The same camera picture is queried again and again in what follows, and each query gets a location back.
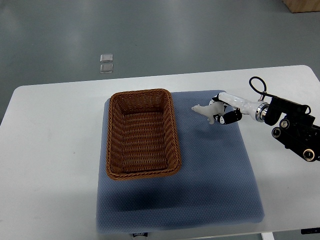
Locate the upper metal floor plate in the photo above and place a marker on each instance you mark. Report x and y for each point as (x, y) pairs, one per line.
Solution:
(106, 58)

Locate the lower metal floor plate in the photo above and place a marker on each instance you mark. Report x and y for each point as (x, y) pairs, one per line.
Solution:
(106, 68)

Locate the table control panel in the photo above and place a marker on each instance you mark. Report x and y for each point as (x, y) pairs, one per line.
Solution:
(308, 231)

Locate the blue grey foam mat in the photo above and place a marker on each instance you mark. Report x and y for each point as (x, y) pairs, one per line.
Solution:
(215, 185)

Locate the white bear figurine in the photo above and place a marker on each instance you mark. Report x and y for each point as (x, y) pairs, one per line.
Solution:
(216, 108)

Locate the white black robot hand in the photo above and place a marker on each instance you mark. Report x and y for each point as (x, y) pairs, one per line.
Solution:
(256, 110)

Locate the metal floor plate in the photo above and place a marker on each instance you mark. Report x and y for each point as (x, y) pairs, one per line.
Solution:
(106, 68)
(106, 58)

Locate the brown wicker basket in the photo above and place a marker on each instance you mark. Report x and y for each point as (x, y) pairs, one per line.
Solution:
(142, 138)

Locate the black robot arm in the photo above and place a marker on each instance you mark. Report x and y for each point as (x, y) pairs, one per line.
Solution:
(296, 129)

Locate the wooden box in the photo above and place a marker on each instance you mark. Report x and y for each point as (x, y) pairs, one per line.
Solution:
(302, 6)

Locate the table label sticker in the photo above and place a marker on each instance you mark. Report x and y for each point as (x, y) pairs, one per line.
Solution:
(140, 234)

